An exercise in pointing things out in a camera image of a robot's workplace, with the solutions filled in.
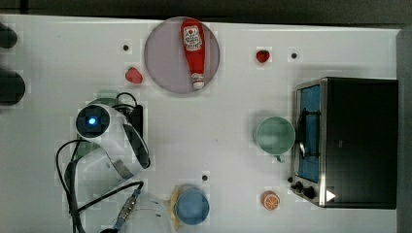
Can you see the green strainer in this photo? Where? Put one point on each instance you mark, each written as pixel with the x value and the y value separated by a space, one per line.
pixel 86 147

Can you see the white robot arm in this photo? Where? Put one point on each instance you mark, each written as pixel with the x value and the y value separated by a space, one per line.
pixel 104 192

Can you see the green mug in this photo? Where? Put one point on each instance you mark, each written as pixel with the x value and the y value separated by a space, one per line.
pixel 276 136

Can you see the toy banana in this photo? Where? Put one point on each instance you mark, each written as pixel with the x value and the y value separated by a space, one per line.
pixel 172 212

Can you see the dark red toy strawberry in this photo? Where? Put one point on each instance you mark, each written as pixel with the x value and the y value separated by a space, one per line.
pixel 262 56

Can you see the light red toy strawberry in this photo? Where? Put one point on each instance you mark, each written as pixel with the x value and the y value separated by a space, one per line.
pixel 134 76

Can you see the red ketchup bottle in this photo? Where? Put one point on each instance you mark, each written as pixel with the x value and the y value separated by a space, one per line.
pixel 194 47

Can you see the blue cup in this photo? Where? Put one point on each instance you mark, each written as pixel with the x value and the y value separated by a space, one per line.
pixel 192 207

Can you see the orange slice toy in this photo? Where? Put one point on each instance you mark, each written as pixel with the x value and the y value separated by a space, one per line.
pixel 270 200

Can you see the black toaster oven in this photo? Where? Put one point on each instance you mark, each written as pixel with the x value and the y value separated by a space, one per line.
pixel 346 135

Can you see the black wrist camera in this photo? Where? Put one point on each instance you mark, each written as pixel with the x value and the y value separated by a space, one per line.
pixel 137 119

